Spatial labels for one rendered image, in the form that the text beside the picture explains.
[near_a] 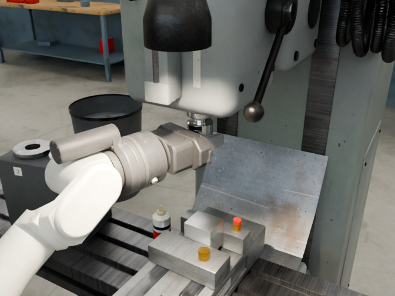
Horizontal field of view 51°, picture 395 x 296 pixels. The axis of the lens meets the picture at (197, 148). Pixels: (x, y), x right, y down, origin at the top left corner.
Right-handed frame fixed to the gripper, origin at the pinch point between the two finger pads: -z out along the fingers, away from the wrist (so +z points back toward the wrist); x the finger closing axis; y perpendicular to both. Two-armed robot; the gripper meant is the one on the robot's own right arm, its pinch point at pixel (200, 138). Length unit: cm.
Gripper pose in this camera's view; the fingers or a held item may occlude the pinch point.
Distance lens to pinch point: 74.7
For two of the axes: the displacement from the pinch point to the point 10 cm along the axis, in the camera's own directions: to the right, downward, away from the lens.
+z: -7.3, 2.8, -6.2
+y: -0.1, 9.1, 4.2
